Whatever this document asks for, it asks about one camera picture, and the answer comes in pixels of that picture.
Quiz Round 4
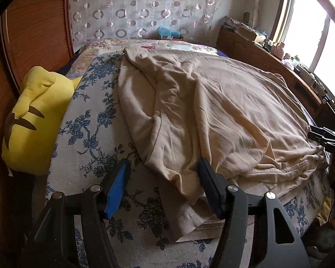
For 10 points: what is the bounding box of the blue floral bed sheet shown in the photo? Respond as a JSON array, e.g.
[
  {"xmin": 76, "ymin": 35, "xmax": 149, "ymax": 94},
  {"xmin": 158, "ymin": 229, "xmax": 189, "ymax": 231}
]
[{"xmin": 45, "ymin": 52, "xmax": 333, "ymax": 268}]

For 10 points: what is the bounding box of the pink floral quilt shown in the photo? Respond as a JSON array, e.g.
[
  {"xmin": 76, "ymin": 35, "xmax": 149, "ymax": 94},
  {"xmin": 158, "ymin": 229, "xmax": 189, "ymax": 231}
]
[{"xmin": 65, "ymin": 38, "xmax": 226, "ymax": 79}]

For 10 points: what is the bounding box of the stack of books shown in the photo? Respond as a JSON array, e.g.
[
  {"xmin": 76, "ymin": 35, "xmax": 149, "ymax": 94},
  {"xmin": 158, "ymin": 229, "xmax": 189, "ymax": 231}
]
[{"xmin": 223, "ymin": 15, "xmax": 268, "ymax": 44}]

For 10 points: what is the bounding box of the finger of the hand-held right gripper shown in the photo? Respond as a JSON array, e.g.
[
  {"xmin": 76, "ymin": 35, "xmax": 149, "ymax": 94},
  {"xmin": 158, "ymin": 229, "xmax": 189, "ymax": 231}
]
[{"xmin": 308, "ymin": 126, "xmax": 335, "ymax": 153}]

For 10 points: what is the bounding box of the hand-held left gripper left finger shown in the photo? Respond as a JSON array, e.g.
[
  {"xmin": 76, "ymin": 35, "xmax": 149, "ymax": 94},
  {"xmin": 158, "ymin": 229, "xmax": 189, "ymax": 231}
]
[{"xmin": 21, "ymin": 159, "xmax": 131, "ymax": 268}]

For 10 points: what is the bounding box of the wooden headboard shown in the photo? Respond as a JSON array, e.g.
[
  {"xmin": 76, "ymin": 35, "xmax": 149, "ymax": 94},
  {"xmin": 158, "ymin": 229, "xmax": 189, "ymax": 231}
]
[{"xmin": 0, "ymin": 0, "xmax": 76, "ymax": 95}]

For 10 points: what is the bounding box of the grey circle-pattern headboard cover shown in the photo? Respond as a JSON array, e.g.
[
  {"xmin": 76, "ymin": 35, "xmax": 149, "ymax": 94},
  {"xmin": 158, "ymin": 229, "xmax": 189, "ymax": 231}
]
[{"xmin": 65, "ymin": 0, "xmax": 226, "ymax": 52}]

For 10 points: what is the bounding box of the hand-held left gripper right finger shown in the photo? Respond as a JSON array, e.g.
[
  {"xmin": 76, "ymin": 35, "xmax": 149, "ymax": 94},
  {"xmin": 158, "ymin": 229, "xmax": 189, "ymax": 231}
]
[{"xmin": 198, "ymin": 159, "xmax": 308, "ymax": 268}]

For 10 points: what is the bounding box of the window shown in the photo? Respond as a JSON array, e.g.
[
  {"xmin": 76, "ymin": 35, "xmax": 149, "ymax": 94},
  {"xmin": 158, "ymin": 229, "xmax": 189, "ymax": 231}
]
[{"xmin": 271, "ymin": 0, "xmax": 335, "ymax": 107}]

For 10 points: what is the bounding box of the teal-topped small box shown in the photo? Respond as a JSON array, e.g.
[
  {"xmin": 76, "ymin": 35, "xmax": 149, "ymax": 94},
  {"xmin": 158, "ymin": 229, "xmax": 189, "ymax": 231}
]
[{"xmin": 156, "ymin": 26, "xmax": 184, "ymax": 41}]

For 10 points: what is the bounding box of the pink figurine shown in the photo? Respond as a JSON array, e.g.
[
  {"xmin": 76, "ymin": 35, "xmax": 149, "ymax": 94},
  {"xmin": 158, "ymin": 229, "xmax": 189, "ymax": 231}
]
[{"xmin": 274, "ymin": 42, "xmax": 286, "ymax": 58}]

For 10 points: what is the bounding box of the yellow plush toy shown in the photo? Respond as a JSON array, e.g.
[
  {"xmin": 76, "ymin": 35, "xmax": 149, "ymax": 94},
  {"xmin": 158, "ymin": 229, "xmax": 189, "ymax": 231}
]
[{"xmin": 1, "ymin": 66, "xmax": 83, "ymax": 177}]

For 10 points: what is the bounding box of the wooden bedside cabinet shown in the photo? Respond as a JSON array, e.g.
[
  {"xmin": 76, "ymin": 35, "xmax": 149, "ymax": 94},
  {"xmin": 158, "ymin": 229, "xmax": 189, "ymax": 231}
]
[{"xmin": 216, "ymin": 26, "xmax": 335, "ymax": 118}]

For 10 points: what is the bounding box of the beige printed t-shirt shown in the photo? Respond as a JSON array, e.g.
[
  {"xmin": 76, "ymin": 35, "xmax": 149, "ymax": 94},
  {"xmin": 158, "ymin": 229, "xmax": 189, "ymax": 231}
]
[{"xmin": 118, "ymin": 47, "xmax": 328, "ymax": 243}]

